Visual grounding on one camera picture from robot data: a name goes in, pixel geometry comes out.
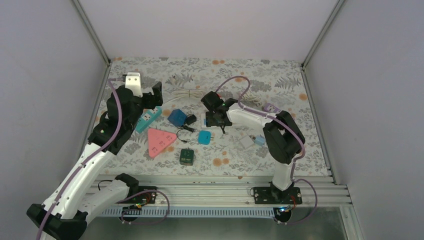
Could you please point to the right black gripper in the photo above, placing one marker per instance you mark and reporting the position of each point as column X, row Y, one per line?
column 210, row 121

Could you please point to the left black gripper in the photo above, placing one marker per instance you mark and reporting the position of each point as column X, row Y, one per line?
column 151, row 104

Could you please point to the light blue plug adapter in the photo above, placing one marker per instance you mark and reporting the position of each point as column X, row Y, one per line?
column 204, row 137

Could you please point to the dark blue cube socket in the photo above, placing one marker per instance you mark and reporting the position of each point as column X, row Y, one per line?
column 177, row 118

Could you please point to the dark green cube adapter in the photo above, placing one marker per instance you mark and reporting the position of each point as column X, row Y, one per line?
column 186, row 157

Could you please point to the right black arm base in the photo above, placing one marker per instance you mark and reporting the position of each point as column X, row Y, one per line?
column 285, row 200

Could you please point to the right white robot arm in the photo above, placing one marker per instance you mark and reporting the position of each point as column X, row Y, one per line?
column 285, row 142

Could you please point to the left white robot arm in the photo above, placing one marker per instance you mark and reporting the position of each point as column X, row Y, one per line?
column 67, row 212

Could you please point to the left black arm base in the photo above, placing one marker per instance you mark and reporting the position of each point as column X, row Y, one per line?
column 129, row 213

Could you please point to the white multicolour power strip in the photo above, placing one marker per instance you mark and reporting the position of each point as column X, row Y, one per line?
column 203, row 122

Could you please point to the white flat charger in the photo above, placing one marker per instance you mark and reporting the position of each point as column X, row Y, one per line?
column 246, row 142

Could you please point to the teal power strip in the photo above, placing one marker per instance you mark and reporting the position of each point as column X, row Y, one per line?
column 147, row 118

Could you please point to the floral table cloth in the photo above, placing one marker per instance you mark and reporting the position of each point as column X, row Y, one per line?
column 184, row 81

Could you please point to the pale blue small charger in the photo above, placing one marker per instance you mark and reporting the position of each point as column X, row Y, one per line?
column 258, row 140

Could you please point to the purple power strip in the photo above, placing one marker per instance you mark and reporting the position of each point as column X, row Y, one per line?
column 270, row 108

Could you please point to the pink triangular power strip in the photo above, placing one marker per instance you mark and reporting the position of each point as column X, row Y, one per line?
column 158, row 140

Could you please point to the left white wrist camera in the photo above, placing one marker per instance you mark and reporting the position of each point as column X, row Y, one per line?
column 133, row 82

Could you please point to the black power adapter with cable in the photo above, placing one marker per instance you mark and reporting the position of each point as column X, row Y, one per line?
column 190, row 119

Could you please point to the aluminium rail frame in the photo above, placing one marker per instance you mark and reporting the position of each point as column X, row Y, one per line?
column 185, row 196

